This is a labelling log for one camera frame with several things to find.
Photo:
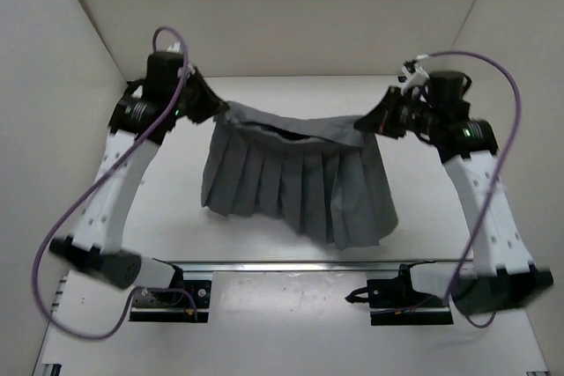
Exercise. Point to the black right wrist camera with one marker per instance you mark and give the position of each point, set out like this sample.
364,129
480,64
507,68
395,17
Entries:
446,88

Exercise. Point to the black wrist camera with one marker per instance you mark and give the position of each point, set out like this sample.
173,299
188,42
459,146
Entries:
446,88
163,70

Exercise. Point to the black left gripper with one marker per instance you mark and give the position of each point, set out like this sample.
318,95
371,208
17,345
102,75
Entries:
212,103

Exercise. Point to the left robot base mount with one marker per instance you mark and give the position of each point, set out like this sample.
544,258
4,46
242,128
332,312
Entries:
190,305

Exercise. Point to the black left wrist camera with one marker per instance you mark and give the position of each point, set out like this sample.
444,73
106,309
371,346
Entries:
163,70

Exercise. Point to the grey pleated skirt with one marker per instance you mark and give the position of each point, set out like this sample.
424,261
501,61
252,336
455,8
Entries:
324,178

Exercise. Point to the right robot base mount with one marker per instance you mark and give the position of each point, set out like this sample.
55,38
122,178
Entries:
394,302

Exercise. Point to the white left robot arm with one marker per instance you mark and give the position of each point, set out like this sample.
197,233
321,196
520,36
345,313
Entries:
94,245

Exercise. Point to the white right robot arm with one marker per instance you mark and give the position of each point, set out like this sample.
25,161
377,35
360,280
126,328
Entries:
503,275

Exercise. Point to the aluminium table rail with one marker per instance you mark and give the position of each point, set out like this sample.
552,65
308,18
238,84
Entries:
290,266

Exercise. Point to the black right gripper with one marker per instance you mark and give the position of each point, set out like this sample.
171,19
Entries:
381,119

